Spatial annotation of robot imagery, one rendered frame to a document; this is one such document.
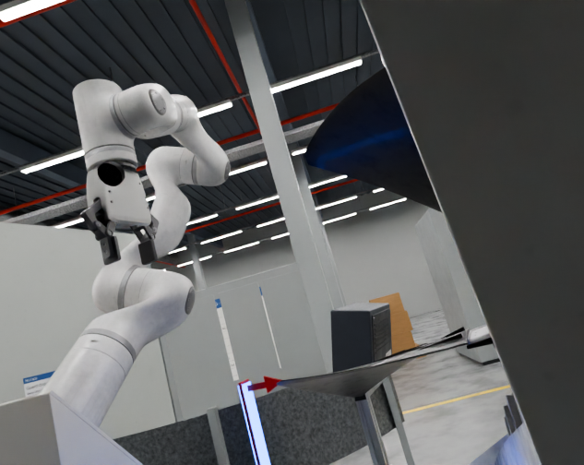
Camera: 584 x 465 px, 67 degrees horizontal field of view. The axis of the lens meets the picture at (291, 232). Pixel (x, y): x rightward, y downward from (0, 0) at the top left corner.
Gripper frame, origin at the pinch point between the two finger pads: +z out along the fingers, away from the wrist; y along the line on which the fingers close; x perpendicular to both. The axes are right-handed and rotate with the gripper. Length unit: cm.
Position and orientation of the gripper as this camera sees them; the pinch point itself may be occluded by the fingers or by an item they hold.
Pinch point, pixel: (131, 256)
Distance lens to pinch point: 79.1
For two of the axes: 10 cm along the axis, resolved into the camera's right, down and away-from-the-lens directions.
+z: 2.6, 9.5, -1.9
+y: -4.0, -0.7, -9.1
